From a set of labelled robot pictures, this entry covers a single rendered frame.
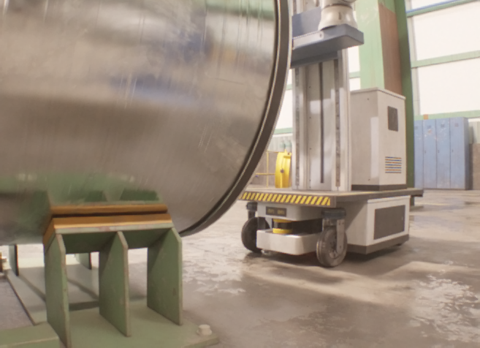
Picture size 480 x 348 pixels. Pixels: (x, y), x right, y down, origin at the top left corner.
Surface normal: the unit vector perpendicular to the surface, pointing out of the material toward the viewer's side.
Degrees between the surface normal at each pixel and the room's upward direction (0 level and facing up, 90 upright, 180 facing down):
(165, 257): 90
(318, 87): 90
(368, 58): 90
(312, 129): 90
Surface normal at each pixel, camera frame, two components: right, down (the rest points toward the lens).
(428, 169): -0.77, -0.04
